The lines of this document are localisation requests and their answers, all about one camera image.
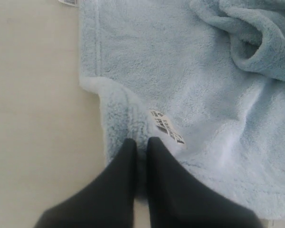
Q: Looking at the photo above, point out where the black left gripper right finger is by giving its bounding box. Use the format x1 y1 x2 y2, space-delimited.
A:
147 137 263 228

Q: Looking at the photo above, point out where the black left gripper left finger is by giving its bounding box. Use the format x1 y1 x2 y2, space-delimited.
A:
35 139 137 228

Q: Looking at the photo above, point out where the light blue terry towel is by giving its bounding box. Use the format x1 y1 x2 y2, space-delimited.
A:
66 0 285 219

